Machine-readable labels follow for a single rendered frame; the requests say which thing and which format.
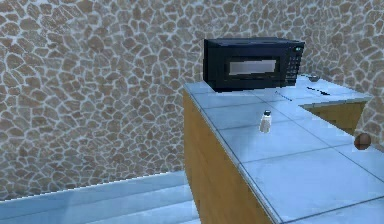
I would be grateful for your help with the white salt shaker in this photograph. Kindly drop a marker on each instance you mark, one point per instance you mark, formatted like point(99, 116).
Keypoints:
point(265, 123)

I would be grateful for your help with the black microwave oven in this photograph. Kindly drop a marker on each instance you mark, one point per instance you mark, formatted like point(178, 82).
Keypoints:
point(250, 63)

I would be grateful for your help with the thin dark utensil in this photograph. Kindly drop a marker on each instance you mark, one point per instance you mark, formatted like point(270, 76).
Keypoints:
point(284, 96)

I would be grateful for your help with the wooden counter with tiled top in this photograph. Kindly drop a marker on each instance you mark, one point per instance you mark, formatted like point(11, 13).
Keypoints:
point(300, 160)

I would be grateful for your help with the small grey bowl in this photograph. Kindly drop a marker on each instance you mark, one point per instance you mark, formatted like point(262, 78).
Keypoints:
point(313, 78)

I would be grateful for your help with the black kitchen knife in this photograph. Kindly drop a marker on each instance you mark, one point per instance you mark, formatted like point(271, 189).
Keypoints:
point(318, 90)

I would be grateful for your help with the brown round ball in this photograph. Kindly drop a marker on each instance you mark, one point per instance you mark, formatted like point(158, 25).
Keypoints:
point(362, 141)

